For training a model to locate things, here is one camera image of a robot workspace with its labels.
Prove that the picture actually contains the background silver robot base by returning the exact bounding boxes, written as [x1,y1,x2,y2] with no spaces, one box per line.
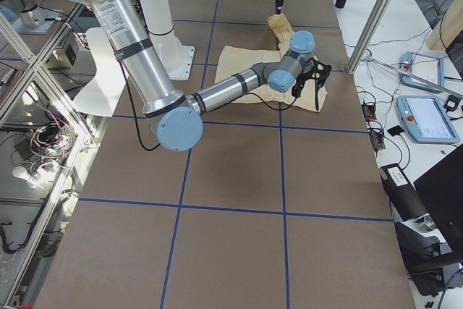
[1,0,51,35]

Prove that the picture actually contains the metal grabber stick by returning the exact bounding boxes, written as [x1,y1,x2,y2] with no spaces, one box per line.
[363,52,443,92]

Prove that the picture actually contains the black cylinder device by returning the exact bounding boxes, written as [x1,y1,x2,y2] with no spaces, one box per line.
[378,164,428,221]

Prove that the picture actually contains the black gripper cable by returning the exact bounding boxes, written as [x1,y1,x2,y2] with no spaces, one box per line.
[121,62,301,151]

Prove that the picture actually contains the far blue teach pendant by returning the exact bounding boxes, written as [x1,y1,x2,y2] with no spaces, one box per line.
[400,51,445,93]

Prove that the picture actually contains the cream long sleeve shirt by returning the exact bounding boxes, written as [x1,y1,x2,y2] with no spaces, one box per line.
[215,13,327,112]

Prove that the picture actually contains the tangled cable bundle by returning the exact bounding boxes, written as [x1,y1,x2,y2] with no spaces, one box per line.
[29,122,79,160]

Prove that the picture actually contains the aluminium frame post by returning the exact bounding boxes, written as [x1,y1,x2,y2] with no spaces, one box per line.
[346,0,391,75]

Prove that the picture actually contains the near blue teach pendant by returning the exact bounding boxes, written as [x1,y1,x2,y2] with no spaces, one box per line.
[396,96,460,145]

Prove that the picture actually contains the orange black connector box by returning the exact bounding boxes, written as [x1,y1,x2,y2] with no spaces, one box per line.
[361,103,377,122]

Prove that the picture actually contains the black computer monitor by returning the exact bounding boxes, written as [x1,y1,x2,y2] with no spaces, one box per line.
[414,146,462,251]

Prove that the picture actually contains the blue teach pendant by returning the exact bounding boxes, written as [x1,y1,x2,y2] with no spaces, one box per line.
[396,96,460,145]
[400,51,445,93]

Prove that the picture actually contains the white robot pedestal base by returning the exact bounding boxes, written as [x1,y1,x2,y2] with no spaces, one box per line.
[141,0,195,81]

